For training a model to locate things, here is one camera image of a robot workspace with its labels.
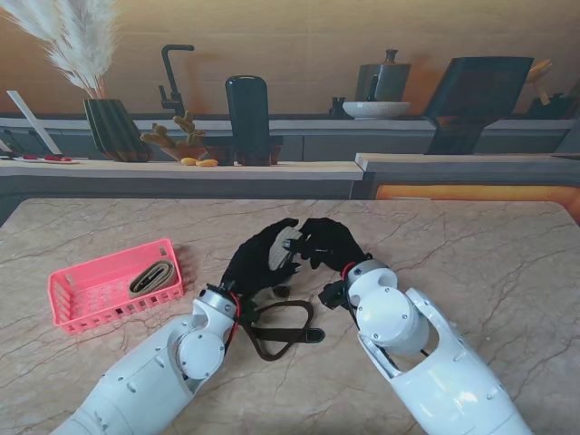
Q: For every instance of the small black countertop item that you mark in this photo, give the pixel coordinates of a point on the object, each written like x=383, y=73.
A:
x=337, y=109

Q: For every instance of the black angled slab stand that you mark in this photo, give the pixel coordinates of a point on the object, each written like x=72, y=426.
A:
x=476, y=99

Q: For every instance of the pink plastic storage basket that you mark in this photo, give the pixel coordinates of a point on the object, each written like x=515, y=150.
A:
x=90, y=281

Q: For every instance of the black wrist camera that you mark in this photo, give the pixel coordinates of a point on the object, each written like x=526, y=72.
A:
x=248, y=312
x=333, y=294

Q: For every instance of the black kitchen faucet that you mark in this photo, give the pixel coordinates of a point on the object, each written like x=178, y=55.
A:
x=171, y=77

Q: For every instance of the black utensil holder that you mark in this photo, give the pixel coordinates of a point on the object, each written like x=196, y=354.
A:
x=550, y=106

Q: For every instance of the green cactus plant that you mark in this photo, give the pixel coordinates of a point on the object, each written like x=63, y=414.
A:
x=186, y=129

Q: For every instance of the grey lidded pot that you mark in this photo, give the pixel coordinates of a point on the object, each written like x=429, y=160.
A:
x=389, y=81

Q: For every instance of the white ceramic bowl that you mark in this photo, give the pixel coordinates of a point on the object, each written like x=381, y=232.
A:
x=376, y=109

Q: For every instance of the wooden bowl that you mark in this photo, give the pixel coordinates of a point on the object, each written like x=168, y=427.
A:
x=181, y=152

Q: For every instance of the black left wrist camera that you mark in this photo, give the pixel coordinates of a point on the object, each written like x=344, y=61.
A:
x=248, y=312

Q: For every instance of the pale stone counter slab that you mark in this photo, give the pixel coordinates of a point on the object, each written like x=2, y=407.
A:
x=453, y=162

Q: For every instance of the dark ribbed vase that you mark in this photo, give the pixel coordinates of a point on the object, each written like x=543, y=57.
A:
x=113, y=131

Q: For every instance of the yellow kitchen utensils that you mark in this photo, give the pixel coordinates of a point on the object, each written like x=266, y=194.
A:
x=539, y=70

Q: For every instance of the orange fruit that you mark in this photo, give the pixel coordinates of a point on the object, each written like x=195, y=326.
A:
x=207, y=163
x=188, y=161

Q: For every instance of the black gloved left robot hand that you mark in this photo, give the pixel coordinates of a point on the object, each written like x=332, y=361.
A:
x=258, y=263

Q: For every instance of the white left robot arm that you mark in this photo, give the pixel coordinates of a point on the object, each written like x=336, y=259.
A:
x=145, y=380

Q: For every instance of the black tall cylinder appliance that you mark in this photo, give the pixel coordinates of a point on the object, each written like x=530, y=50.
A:
x=248, y=113

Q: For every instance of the white pampas grass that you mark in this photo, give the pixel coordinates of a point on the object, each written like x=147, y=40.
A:
x=86, y=50

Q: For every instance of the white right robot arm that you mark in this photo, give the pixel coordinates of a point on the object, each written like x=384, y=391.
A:
x=435, y=371

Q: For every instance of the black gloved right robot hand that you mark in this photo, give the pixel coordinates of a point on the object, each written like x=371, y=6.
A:
x=335, y=244

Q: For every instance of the light wooden counter shelf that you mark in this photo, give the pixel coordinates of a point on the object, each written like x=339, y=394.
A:
x=136, y=171

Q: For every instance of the white plate with red food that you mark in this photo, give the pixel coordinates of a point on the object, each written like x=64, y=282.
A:
x=45, y=158

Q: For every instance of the white leaning board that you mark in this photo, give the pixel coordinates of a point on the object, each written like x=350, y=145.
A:
x=31, y=120

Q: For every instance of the dark brown woven belt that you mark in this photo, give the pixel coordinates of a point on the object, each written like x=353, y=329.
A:
x=281, y=335

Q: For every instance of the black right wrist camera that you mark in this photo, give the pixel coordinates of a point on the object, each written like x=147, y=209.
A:
x=333, y=294

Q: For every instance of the grey kitchen counter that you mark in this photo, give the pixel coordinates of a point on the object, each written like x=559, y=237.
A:
x=340, y=140

